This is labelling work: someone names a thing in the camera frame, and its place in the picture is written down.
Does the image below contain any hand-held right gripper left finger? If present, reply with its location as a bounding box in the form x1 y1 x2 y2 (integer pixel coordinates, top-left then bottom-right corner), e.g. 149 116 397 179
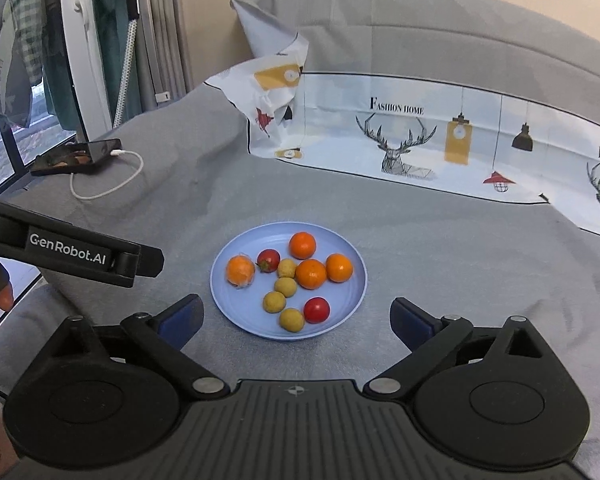
45 294 231 401

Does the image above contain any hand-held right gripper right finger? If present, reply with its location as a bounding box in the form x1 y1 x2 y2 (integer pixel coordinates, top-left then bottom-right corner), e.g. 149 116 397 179
362 297 556 401

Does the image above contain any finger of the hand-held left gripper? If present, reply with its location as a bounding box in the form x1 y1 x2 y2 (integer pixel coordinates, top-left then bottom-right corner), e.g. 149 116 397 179
111 243 165 289

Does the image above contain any blue plate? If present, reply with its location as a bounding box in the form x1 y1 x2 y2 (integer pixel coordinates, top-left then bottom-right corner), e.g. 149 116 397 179
209 223 368 342

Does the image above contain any plastic-wrapped orange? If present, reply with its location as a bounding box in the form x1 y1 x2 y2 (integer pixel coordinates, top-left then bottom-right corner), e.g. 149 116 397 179
225 254 257 289

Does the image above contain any small orange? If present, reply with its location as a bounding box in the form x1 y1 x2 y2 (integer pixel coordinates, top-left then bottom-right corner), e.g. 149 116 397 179
325 253 354 283
288 231 317 260
295 259 328 290

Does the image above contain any red cherry tomato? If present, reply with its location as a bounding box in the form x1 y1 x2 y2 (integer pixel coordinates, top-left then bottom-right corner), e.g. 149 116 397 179
303 297 331 324
256 249 281 273

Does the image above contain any black smartphone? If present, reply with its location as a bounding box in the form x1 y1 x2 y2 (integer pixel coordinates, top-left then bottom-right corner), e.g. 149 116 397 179
30 138 122 177

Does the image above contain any grey hanging garment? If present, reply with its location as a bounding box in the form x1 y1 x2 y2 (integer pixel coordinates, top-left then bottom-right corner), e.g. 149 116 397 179
0 0 33 128

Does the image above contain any teal curtain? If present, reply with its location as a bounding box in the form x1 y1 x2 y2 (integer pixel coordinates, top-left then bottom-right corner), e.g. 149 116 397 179
91 0 143 126

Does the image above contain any plaid hanging shirt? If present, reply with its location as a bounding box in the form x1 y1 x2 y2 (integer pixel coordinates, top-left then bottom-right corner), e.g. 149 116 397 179
7 0 48 86

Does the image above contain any deer-print white cloth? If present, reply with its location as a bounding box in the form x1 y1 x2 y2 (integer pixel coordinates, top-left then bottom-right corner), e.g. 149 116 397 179
205 0 600 236

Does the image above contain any grey upholstered headboard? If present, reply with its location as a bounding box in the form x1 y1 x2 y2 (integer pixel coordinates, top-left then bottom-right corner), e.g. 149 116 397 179
230 0 600 136

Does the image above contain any white charging cable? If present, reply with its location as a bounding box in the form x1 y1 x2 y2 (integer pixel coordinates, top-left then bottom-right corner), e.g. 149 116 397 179
70 149 145 201

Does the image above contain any white window frame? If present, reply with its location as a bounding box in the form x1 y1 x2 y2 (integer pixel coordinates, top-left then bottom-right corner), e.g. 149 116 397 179
55 0 98 143

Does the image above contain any black-white braided hose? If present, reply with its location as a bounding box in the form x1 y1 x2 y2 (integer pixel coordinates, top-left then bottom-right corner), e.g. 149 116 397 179
111 17 141 128

